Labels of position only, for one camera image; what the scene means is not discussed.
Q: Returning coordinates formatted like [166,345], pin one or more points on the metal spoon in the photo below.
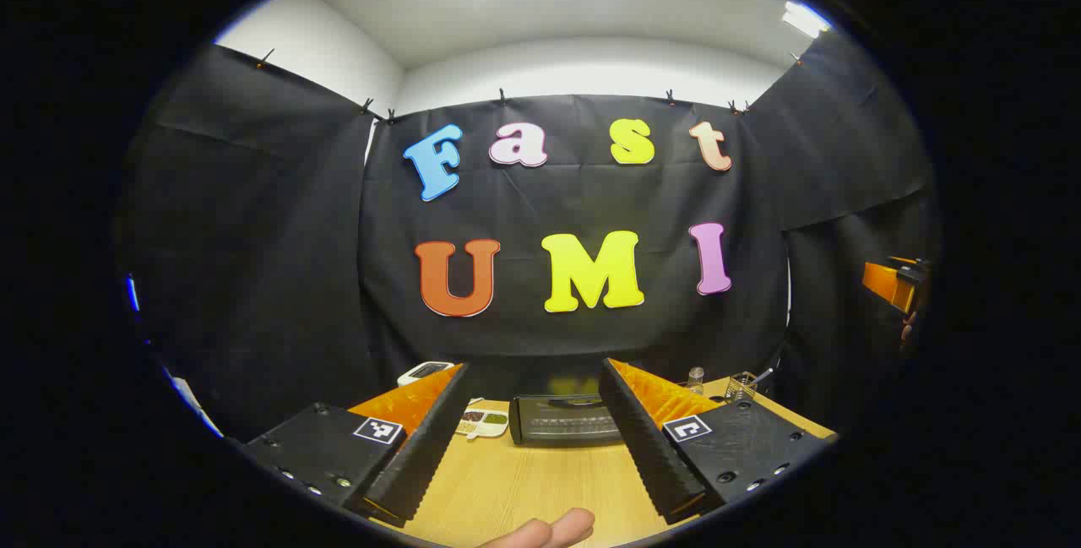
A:
[763,375]

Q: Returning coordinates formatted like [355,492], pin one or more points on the black electric oven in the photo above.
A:
[557,425]

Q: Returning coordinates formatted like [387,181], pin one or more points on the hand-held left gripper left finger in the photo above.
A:
[422,455]

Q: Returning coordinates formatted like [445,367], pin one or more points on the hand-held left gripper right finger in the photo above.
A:
[646,447]

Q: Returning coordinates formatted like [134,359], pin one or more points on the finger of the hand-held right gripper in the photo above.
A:
[882,282]

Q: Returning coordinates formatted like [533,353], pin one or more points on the white toaster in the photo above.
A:
[418,375]

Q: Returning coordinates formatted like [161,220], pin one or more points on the small ceiling light panel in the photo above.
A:
[804,18]

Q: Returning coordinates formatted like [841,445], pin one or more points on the clear glass bottle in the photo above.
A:
[695,379]

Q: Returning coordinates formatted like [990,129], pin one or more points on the black backdrop cloth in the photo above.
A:
[524,202]

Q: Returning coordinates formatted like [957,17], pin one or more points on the row of small cloth clips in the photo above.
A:
[502,96]

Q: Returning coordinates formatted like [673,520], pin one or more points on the white divided snack dish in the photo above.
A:
[483,421]

